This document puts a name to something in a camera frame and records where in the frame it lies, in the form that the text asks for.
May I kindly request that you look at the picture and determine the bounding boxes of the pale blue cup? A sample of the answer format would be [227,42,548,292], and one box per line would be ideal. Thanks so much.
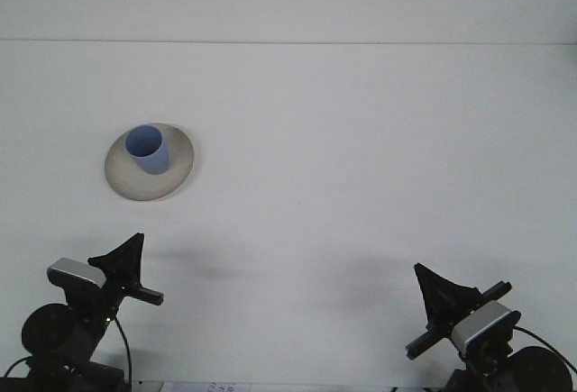
[124,124,171,177]

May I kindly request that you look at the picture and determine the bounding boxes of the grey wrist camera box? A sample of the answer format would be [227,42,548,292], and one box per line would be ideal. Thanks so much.
[452,300,523,351]
[46,256,108,291]

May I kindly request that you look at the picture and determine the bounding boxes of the thin black cable loop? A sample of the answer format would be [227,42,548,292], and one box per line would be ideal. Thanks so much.
[1,356,32,378]

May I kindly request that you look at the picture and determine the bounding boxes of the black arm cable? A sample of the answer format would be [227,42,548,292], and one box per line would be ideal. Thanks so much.
[110,317,133,387]
[513,325,577,375]

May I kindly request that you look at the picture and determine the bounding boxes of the pale round plate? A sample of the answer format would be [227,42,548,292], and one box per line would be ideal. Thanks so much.
[104,122,196,204]

